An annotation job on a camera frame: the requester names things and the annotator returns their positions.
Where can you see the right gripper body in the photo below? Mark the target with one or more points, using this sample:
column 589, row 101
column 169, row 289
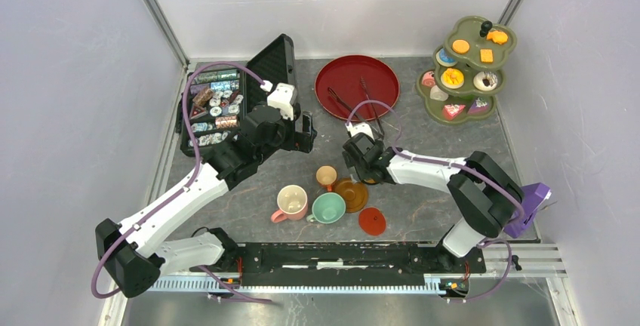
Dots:
column 352, row 164

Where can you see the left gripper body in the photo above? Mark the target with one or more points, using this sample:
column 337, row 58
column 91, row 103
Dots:
column 285, row 134

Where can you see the pink strawberry cake slice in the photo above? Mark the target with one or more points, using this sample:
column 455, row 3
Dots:
column 451, row 111

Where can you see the white roll cake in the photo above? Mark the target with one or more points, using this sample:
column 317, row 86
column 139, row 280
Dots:
column 438, row 94

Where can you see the pink roll cake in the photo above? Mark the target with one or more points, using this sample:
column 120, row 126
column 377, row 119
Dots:
column 428, row 79

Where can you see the yellow frosted donut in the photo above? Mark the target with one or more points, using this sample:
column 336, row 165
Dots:
column 452, row 78

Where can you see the purple triangle cake slice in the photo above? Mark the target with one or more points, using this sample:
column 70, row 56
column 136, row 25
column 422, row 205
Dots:
column 479, row 106

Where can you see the blue frosted donut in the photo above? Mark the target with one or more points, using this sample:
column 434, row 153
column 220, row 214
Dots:
column 443, row 59

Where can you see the white chocolate donut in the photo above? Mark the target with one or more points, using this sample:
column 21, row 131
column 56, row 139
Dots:
column 486, row 81

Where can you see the round orange cookie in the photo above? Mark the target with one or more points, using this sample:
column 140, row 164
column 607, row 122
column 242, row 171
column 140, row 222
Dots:
column 460, row 46

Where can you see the orange square cracker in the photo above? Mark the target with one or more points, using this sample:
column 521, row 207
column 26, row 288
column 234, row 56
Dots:
column 486, row 55

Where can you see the orange bear cookie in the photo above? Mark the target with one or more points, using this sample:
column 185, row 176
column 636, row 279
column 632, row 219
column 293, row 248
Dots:
column 498, row 37

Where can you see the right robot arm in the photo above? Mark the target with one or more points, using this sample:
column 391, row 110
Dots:
column 486, row 196

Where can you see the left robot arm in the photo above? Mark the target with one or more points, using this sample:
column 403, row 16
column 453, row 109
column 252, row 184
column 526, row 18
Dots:
column 136, row 253

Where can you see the brown saucer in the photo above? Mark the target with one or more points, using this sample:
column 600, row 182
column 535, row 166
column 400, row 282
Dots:
column 354, row 194

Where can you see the small orange cup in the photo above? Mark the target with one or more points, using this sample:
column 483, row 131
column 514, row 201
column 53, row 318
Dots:
column 326, row 176

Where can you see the red round coaster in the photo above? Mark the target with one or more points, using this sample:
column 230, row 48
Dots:
column 372, row 221

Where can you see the pink mug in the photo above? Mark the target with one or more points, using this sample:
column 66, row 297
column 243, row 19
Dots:
column 292, row 202

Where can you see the mint green cup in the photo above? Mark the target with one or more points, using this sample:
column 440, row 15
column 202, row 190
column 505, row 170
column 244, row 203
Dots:
column 327, row 208

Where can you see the red round tray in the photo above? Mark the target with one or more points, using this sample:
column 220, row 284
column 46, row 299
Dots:
column 355, row 78

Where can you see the black open case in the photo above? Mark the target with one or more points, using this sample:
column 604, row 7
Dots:
column 220, row 97

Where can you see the green three-tier stand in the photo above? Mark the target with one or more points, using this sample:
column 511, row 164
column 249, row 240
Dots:
column 474, row 30

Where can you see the purple plastic holder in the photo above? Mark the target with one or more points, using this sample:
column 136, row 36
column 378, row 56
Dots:
column 535, row 195

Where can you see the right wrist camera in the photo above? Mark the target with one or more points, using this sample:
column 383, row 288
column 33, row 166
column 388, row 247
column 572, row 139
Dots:
column 354, row 129

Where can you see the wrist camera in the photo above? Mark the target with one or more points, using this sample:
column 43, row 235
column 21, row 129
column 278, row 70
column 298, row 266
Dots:
column 354, row 129
column 283, row 98

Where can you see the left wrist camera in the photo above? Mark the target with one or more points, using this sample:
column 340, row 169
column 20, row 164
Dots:
column 283, row 98

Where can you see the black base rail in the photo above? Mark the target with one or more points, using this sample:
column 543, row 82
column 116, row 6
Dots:
column 366, row 263

